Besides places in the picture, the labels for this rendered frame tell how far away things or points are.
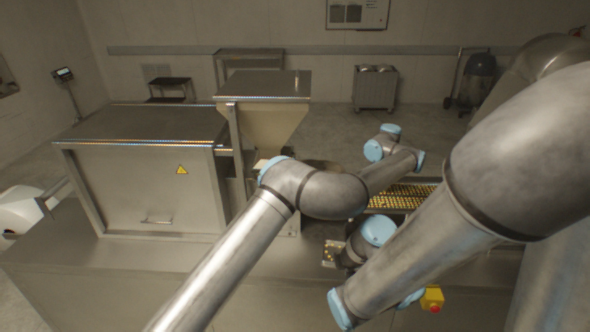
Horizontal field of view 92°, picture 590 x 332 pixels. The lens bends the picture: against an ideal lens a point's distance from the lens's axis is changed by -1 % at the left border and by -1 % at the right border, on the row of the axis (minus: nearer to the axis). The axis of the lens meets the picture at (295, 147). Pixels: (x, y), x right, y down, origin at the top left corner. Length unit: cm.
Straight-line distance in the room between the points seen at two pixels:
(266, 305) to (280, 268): 23
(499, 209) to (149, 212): 142
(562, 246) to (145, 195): 138
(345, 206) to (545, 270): 38
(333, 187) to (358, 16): 431
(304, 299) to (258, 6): 423
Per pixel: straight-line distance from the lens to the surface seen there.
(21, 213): 220
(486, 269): 158
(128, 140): 133
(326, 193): 69
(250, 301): 153
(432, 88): 547
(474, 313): 168
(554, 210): 31
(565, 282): 49
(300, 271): 136
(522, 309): 55
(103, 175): 151
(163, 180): 138
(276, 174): 74
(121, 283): 167
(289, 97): 105
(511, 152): 30
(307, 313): 156
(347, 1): 485
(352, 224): 97
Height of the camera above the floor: 189
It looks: 30 degrees down
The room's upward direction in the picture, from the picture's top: 1 degrees counter-clockwise
